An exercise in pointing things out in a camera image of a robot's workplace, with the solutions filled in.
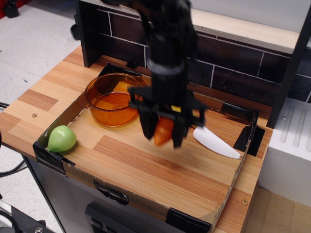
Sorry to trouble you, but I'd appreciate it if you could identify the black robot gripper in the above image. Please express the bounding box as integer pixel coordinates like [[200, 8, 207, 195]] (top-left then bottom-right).
[[128, 60, 207, 148]]

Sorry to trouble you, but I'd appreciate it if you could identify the orange toy carrot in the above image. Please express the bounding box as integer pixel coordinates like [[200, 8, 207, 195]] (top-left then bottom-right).
[[154, 117, 174, 146]]

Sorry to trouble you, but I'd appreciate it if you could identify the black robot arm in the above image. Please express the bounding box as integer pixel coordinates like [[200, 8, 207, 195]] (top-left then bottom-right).
[[104, 0, 207, 148]]

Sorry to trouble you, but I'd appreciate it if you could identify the orange transparent plastic pot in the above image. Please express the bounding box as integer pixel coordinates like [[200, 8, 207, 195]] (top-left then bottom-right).
[[84, 73, 147, 127]]

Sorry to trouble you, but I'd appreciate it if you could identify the dark brick pattern backsplash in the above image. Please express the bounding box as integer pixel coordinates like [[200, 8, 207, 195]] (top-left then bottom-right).
[[75, 0, 311, 127]]

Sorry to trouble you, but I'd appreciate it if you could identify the green toy pear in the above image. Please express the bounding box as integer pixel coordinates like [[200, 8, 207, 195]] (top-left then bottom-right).
[[47, 125, 77, 153]]

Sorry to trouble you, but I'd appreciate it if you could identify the black cabinet under table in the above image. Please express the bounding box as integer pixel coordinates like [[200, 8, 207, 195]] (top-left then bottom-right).
[[27, 159, 175, 233]]

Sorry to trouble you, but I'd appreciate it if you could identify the black caster wheel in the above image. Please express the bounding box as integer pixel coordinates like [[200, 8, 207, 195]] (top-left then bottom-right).
[[70, 15, 80, 40]]

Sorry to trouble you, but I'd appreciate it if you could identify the white ribbed block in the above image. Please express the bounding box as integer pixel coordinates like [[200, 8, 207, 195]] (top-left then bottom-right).
[[259, 98, 311, 206]]

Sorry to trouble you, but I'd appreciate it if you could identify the yellow handled toy knife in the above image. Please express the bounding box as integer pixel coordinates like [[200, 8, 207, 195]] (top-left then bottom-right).
[[193, 127, 241, 159]]

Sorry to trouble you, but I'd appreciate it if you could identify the black metal bracket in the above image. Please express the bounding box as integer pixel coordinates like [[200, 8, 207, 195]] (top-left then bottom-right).
[[0, 196, 53, 233]]

